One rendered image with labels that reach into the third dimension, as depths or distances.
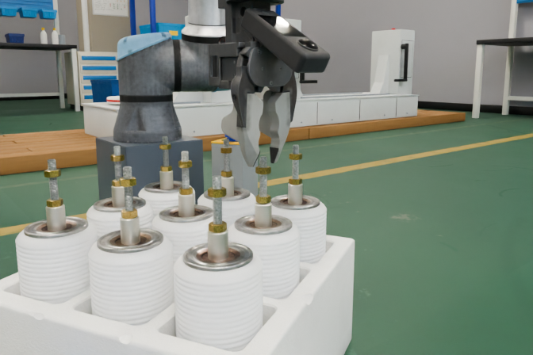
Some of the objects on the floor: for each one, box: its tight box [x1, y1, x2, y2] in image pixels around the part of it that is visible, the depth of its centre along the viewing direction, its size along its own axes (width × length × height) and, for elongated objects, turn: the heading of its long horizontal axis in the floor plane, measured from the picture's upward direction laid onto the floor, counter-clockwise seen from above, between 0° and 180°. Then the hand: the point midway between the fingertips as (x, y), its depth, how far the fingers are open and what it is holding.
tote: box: [90, 80, 120, 103], centre depth 504 cm, size 50×41×37 cm
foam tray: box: [0, 235, 355, 355], centre depth 69 cm, size 39×39×18 cm
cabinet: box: [64, 52, 118, 111], centre depth 589 cm, size 57×47×69 cm
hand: (266, 154), depth 60 cm, fingers open, 3 cm apart
